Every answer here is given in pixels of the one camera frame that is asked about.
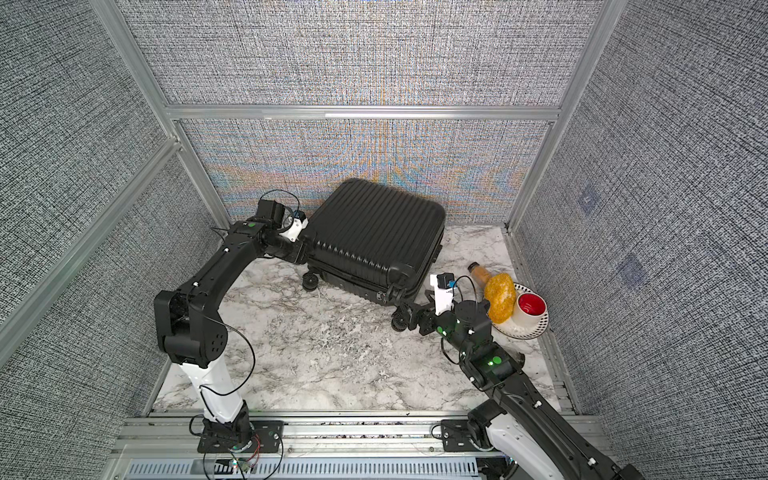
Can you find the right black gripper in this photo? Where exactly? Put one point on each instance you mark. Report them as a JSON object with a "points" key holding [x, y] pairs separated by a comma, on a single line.
{"points": [[422, 314]]}

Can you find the aluminium front rail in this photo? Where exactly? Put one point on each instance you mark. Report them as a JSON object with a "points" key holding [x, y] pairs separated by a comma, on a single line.
{"points": [[306, 434]]}

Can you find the brown bottle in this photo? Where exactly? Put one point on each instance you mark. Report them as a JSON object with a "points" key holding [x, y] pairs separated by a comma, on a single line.
{"points": [[479, 274]]}

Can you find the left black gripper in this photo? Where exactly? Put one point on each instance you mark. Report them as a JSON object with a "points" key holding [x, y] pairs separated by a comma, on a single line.
{"points": [[296, 255]]}

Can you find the red and white cup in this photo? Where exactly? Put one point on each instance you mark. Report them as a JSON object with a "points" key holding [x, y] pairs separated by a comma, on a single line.
{"points": [[529, 309]]}

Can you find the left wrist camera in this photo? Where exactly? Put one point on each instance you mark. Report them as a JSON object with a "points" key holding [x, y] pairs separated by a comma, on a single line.
{"points": [[286, 222]]}

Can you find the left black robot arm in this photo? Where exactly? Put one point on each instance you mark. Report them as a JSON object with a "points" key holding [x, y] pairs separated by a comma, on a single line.
{"points": [[188, 324]]}

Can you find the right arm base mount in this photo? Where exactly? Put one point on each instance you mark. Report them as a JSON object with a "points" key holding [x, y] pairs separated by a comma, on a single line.
{"points": [[462, 435]]}

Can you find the white perforated plate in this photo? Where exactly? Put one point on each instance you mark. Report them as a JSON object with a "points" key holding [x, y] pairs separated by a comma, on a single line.
{"points": [[510, 329]]}

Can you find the black hard-shell suitcase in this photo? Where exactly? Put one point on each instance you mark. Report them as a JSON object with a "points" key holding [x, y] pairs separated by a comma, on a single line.
{"points": [[377, 242]]}

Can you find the yellow mesh sponge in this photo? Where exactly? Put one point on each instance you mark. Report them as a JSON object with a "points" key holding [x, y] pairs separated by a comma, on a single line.
{"points": [[500, 291]]}

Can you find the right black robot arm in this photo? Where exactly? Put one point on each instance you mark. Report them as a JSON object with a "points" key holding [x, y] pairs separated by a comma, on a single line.
{"points": [[516, 420]]}

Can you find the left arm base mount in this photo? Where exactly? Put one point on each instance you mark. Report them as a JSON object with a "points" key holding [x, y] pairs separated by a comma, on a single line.
{"points": [[262, 435]]}

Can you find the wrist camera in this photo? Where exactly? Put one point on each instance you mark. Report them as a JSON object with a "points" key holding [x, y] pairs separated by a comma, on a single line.
{"points": [[442, 285], [286, 222]]}

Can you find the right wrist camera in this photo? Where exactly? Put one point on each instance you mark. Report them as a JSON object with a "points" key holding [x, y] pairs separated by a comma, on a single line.
{"points": [[442, 285]]}

